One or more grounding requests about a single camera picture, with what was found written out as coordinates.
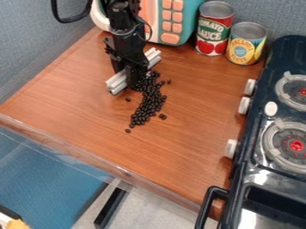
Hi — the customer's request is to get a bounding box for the red tomato sauce can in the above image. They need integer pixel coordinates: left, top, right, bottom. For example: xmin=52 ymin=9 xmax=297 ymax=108
xmin=194 ymin=0 xmax=236 ymax=57

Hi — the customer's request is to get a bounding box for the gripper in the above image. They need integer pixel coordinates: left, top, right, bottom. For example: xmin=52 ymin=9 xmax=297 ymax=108
xmin=102 ymin=26 xmax=151 ymax=89

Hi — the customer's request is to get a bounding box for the grey metal bar tool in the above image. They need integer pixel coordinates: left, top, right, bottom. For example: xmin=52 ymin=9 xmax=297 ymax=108
xmin=104 ymin=47 xmax=163 ymax=97

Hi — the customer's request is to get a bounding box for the pile of black bits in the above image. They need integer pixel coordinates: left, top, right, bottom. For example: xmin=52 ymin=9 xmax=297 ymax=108
xmin=123 ymin=70 xmax=174 ymax=134

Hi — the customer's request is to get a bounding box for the yellow pineapple can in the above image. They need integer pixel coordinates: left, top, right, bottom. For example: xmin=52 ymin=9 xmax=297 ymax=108
xmin=225 ymin=21 xmax=268 ymax=66

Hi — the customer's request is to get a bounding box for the toy microwave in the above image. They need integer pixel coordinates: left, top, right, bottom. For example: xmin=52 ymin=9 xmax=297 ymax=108
xmin=89 ymin=0 xmax=208 ymax=47

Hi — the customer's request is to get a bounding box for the toy stove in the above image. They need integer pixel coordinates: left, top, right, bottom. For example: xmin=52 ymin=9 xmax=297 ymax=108
xmin=193 ymin=35 xmax=306 ymax=229

